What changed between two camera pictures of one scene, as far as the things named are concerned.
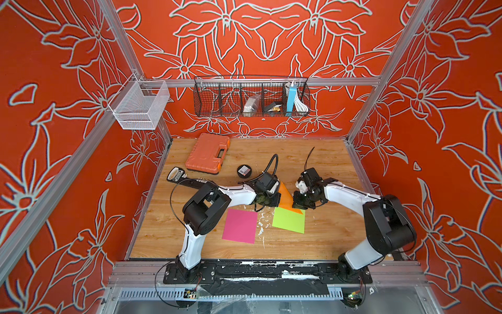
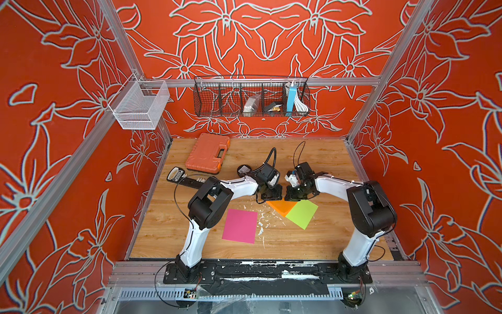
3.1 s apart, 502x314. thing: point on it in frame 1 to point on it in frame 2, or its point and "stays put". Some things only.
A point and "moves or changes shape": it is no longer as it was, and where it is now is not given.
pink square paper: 240,226 stays put
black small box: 269,107 stays put
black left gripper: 275,203 to 278,195
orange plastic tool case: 208,153 stays put
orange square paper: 286,199 moves or changes shape
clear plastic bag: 250,107 stays put
